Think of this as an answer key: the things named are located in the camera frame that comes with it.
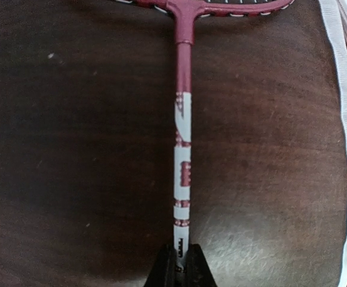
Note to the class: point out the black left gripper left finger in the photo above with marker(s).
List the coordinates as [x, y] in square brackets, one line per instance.
[162, 273]

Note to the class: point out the pink badminton racket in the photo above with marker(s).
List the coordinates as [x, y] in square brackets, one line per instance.
[188, 16]

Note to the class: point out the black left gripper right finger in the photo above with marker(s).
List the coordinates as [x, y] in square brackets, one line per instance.
[198, 273]

